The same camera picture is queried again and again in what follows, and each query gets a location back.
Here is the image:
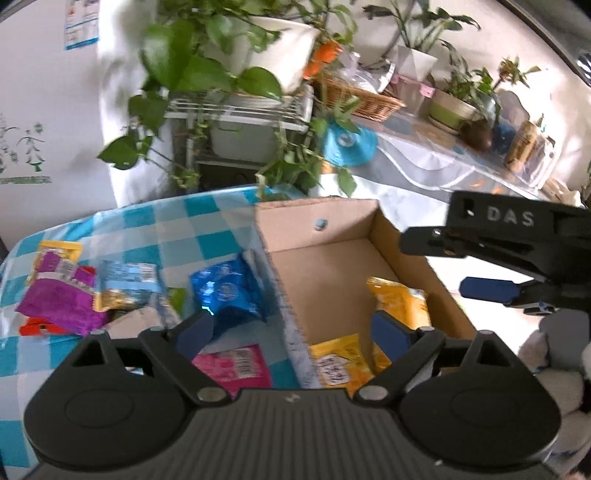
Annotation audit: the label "white plastic container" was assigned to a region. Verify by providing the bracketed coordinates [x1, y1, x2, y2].
[210, 113, 290, 163]

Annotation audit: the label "pink snack packet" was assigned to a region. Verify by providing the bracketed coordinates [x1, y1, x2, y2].
[191, 344, 274, 400]

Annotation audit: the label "cardboard box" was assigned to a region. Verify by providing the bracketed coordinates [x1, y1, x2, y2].
[254, 198, 478, 392]

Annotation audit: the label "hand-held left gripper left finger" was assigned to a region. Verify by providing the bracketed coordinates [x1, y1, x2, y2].
[69, 313, 230, 404]

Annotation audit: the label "green snack packet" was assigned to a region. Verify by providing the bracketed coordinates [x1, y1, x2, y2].
[166, 287, 188, 320]

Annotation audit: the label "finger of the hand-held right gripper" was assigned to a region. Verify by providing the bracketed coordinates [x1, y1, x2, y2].
[459, 276, 562, 309]
[399, 225, 552, 280]

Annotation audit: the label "small leafy plant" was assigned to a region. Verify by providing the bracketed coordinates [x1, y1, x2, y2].
[434, 41, 542, 131]

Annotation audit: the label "wicker basket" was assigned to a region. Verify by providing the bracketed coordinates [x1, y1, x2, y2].
[314, 74, 407, 123]

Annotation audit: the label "orange plastic pot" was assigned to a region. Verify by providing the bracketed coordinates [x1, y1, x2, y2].
[302, 41, 342, 80]

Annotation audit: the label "grey and white plush toy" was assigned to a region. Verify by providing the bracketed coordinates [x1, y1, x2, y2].
[517, 308, 591, 477]

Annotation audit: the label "red snack packet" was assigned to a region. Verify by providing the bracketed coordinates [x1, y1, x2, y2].
[19, 316, 82, 337]

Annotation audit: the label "green and white plant pot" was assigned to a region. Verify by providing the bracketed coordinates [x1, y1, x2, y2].
[427, 88, 484, 136]

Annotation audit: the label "light blue gold snack packet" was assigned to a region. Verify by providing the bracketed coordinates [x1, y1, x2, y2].
[90, 259, 164, 313]

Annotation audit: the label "purple snack packet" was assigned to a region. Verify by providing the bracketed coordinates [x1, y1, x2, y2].
[15, 251, 112, 337]

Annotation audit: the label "clear plastic bags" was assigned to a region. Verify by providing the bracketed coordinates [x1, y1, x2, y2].
[339, 51, 398, 96]

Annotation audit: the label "blue checkered tablecloth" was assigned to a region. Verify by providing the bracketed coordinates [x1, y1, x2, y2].
[0, 185, 320, 472]

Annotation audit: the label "large white plant pot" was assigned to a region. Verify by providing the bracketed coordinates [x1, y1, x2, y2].
[203, 16, 321, 94]

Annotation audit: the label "white metal rack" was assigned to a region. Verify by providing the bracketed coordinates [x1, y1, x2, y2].
[164, 85, 315, 186]

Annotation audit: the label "beige snack packet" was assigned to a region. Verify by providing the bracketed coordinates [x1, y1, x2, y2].
[104, 307, 181, 340]

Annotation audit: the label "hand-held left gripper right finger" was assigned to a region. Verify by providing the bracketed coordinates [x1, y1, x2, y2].
[358, 310, 520, 404]

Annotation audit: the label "white refrigerator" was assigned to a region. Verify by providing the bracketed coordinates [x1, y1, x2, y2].
[0, 0, 139, 251]

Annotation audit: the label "brown round pot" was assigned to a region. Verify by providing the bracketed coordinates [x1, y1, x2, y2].
[459, 117, 493, 151]

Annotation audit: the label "white marbled tablecloth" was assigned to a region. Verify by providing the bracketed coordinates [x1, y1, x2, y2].
[318, 111, 570, 297]

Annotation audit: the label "white square plant pot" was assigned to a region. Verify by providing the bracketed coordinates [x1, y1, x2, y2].
[385, 45, 439, 80]

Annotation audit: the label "leafy green plant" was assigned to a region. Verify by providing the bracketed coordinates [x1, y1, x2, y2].
[362, 0, 481, 52]

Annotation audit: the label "golden bottle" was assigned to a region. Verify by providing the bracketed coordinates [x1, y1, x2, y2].
[503, 120, 544, 172]

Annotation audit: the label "small yellow snack packet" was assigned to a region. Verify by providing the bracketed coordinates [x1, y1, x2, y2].
[25, 241, 84, 287]

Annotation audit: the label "blue foil snack packet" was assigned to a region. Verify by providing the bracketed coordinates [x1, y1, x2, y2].
[188, 251, 270, 340]

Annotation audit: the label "green pothos plant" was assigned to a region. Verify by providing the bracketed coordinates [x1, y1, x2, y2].
[97, 0, 370, 200]

